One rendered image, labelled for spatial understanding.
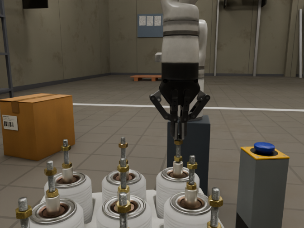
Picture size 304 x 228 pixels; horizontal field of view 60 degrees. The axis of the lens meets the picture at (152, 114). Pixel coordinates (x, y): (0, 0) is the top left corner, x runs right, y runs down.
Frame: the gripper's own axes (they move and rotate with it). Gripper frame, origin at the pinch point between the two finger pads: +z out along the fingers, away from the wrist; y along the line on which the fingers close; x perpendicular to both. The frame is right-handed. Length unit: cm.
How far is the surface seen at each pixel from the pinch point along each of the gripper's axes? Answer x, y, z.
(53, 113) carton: 88, -51, 14
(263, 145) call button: -4.6, 16.8, 2.4
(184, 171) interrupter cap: 1.4, 1.9, 10.1
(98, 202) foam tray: 2.1, -17.9, 17.4
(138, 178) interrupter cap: -1.3, -8.7, 10.0
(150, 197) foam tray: 3.2, -5.8, 17.4
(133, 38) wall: 851, 8, -81
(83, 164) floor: 69, -33, 36
